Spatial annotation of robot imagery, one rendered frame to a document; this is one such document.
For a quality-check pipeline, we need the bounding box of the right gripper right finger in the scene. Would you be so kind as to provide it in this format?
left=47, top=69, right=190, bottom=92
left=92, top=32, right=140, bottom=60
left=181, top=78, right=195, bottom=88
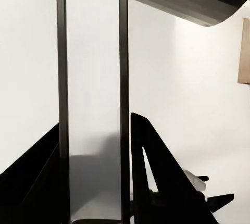
left=130, top=113, right=219, bottom=224

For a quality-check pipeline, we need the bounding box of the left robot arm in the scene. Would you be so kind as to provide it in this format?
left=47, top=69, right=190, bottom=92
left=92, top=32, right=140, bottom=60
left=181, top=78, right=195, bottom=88
left=72, top=169, right=234, bottom=224

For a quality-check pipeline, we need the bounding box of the hardback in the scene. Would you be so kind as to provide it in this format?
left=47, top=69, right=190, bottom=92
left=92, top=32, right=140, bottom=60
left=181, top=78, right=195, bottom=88
left=56, top=0, right=130, bottom=224

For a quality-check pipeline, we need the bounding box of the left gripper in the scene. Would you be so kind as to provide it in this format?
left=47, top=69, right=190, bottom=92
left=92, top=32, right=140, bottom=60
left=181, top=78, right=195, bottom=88
left=198, top=177, right=234, bottom=212

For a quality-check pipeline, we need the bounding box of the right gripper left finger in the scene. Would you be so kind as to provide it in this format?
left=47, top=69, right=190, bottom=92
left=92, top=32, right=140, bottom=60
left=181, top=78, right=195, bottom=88
left=0, top=121, right=61, bottom=224

